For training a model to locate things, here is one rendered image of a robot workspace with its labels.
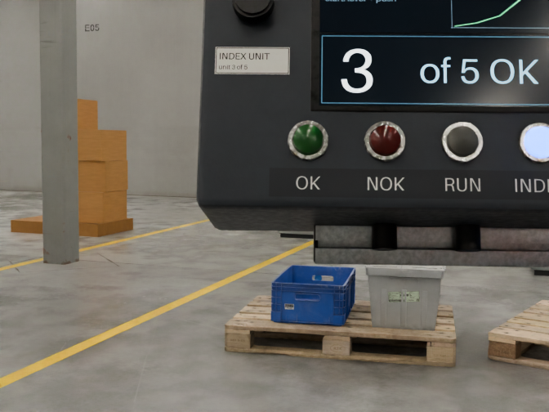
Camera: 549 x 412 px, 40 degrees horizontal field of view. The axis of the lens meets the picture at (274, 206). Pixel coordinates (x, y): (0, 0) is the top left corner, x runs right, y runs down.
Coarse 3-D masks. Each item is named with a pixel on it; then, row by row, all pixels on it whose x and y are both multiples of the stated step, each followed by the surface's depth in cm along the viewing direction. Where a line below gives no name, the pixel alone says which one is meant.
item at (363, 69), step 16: (320, 48) 50; (336, 48) 50; (352, 48) 50; (368, 48) 50; (384, 48) 50; (320, 64) 50; (336, 64) 50; (352, 64) 50; (368, 64) 50; (384, 64) 50; (320, 80) 50; (336, 80) 50; (352, 80) 50; (368, 80) 50; (384, 80) 49; (320, 96) 49; (336, 96) 49; (352, 96) 49; (368, 96) 49; (384, 96) 49
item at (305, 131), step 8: (296, 128) 49; (304, 128) 48; (312, 128) 48; (320, 128) 49; (288, 136) 49; (296, 136) 48; (304, 136) 48; (312, 136) 48; (320, 136) 48; (288, 144) 49; (296, 144) 48; (304, 144) 48; (312, 144) 48; (320, 144) 48; (296, 152) 49; (304, 152) 48; (312, 152) 48; (320, 152) 49
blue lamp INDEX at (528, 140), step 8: (528, 128) 48; (536, 128) 48; (544, 128) 48; (520, 136) 48; (528, 136) 48; (536, 136) 48; (544, 136) 48; (520, 144) 48; (528, 144) 48; (536, 144) 48; (544, 144) 48; (528, 152) 48; (536, 152) 48; (544, 152) 48; (536, 160) 48; (544, 160) 48
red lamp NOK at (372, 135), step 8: (368, 128) 49; (376, 128) 48; (384, 128) 48; (392, 128) 48; (400, 128) 49; (368, 136) 49; (376, 136) 48; (384, 136) 48; (392, 136) 48; (400, 136) 49; (368, 144) 49; (376, 144) 48; (384, 144) 48; (392, 144) 48; (400, 144) 49; (368, 152) 49; (376, 152) 48; (384, 152) 48; (392, 152) 48; (400, 152) 48; (384, 160) 48
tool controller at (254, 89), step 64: (256, 0) 50; (320, 0) 51; (384, 0) 50; (448, 0) 50; (512, 0) 50; (256, 64) 50; (448, 64) 50; (512, 64) 49; (256, 128) 49; (512, 128) 49; (256, 192) 49; (320, 192) 48; (384, 192) 48; (448, 192) 48; (512, 192) 48
